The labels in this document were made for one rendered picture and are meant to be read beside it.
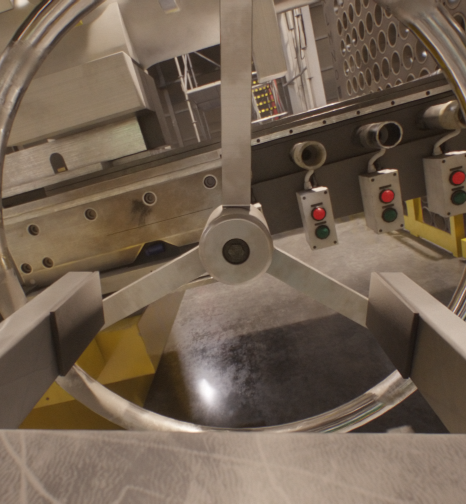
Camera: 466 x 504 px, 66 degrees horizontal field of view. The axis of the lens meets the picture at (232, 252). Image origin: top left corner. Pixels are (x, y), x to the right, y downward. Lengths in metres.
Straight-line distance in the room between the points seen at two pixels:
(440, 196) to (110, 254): 0.93
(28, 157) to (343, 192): 0.95
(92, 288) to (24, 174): 1.15
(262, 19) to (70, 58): 0.52
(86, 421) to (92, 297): 1.15
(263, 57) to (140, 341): 0.83
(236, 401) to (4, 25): 1.41
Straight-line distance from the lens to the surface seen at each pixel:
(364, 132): 0.96
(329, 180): 1.02
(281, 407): 1.43
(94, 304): 0.17
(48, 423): 1.15
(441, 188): 1.04
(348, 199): 1.04
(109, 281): 1.07
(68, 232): 1.17
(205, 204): 1.04
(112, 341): 0.96
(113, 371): 1.01
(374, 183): 0.96
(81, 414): 1.28
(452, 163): 1.04
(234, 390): 1.56
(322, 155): 0.86
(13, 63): 0.29
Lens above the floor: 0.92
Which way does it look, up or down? 16 degrees down
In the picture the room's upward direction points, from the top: 16 degrees counter-clockwise
